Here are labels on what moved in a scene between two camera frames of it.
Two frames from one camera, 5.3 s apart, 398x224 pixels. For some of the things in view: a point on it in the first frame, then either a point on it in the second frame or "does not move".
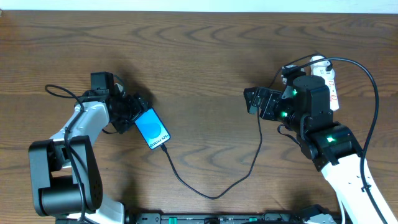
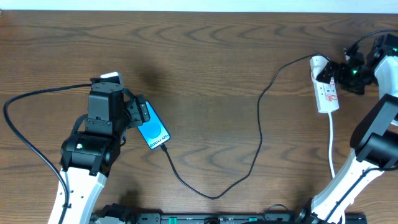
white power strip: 320,70 does not move
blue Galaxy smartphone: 152,129 does not move
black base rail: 234,218 does not move
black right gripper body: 266,104 -> 333,72
